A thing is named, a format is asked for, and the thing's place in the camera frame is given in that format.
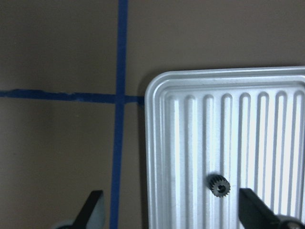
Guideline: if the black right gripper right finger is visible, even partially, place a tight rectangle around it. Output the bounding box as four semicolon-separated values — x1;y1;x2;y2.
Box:
238;188;282;229

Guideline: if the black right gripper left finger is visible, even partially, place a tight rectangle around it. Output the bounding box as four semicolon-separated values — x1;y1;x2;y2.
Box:
74;190;103;229

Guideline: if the ribbed silver metal tray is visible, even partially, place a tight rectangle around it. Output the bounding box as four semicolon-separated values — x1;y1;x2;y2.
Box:
145;66;305;229

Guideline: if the small black bearing gear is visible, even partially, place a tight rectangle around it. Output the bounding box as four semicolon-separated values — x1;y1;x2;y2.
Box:
206;174;231;198

